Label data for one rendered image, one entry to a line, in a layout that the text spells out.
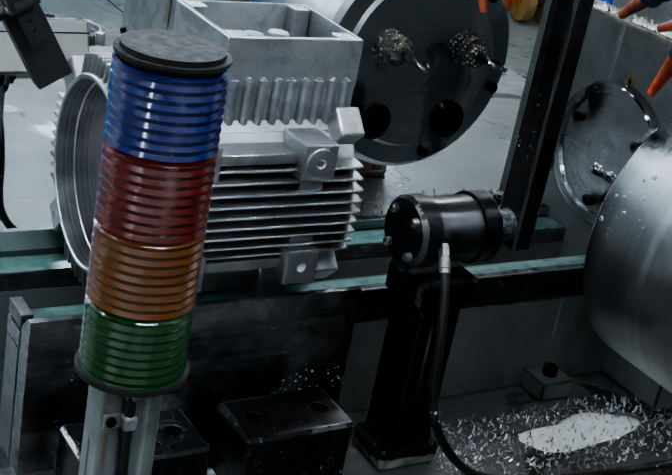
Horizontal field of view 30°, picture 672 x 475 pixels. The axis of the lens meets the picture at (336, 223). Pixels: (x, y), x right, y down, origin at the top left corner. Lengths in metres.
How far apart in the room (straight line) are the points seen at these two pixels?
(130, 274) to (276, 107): 0.36
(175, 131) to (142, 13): 1.05
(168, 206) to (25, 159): 0.96
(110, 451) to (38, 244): 0.39
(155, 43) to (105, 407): 0.21
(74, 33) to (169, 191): 0.56
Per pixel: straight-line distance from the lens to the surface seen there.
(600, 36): 1.31
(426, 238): 0.97
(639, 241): 0.96
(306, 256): 1.00
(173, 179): 0.64
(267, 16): 1.07
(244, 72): 0.96
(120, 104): 0.63
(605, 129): 1.30
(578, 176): 1.33
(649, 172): 0.98
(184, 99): 0.62
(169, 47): 0.64
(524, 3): 6.55
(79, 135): 1.07
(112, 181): 0.65
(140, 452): 0.74
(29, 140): 1.66
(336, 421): 1.02
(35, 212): 1.45
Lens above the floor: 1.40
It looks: 23 degrees down
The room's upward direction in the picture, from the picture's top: 11 degrees clockwise
